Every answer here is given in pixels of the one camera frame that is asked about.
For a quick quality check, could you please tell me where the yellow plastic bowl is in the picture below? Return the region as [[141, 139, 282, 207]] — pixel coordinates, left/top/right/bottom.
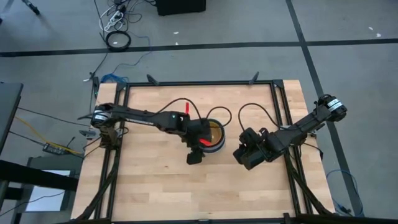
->
[[210, 121, 223, 147]]

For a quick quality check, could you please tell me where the bundled blue cable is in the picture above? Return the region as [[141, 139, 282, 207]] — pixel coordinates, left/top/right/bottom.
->
[[101, 73, 129, 84]]

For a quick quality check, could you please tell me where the black box on floor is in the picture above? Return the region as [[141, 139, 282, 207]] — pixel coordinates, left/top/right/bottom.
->
[[155, 0, 207, 17]]

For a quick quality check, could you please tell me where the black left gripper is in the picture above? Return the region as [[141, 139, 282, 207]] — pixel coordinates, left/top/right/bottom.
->
[[183, 118, 214, 166]]

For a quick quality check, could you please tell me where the black camera cable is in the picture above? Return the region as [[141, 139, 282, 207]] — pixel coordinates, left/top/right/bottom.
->
[[238, 103, 282, 132], [154, 98, 233, 128]]

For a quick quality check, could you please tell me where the black table bar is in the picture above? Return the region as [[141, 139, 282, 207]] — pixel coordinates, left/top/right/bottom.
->
[[0, 159, 80, 192]]

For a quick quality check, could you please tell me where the coiled black cable ring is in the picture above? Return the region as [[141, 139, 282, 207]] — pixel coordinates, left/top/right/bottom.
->
[[104, 30, 132, 52]]

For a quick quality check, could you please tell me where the yellow cable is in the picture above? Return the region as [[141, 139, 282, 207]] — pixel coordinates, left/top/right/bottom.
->
[[14, 115, 82, 156]]

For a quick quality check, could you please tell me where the blue bowl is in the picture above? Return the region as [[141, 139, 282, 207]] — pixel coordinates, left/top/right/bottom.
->
[[203, 124, 226, 151], [198, 118, 227, 154]]

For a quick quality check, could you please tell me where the white power strip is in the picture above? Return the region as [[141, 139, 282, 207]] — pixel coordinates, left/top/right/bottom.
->
[[99, 9, 125, 32]]

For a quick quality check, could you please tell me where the thin blue floor cable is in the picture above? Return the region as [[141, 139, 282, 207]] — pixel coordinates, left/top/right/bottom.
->
[[325, 169, 365, 218]]

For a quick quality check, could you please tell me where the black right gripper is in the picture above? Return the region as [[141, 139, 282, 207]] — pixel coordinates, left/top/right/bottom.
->
[[233, 126, 277, 171]]

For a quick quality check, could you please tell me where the small black electronics box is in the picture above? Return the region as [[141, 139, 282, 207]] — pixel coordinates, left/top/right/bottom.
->
[[42, 142, 71, 156]]

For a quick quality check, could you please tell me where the black aluminium rig frame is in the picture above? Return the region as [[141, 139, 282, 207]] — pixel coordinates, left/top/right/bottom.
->
[[73, 79, 337, 224]]

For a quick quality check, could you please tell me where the grey stool with white panel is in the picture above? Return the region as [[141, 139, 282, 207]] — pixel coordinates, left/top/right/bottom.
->
[[12, 155, 79, 224]]

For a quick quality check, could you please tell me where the black desk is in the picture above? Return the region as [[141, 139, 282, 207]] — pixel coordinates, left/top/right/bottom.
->
[[0, 82, 25, 156]]

